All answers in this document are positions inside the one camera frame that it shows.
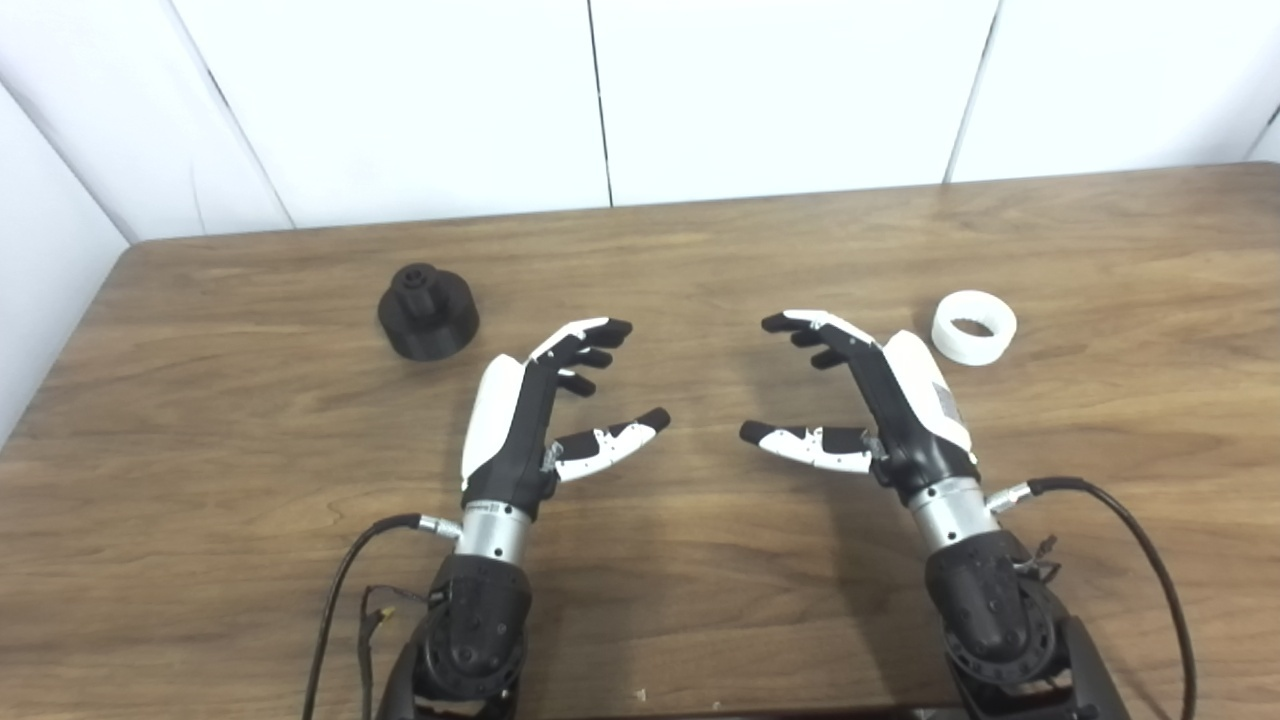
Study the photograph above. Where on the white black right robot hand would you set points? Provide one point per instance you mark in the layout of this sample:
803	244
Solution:
915	420

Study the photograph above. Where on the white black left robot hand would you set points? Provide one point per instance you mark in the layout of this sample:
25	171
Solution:
500	440

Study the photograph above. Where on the round black plastic part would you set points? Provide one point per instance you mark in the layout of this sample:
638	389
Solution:
430	320

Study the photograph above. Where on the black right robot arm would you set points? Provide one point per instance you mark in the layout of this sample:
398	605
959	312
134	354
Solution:
990	610

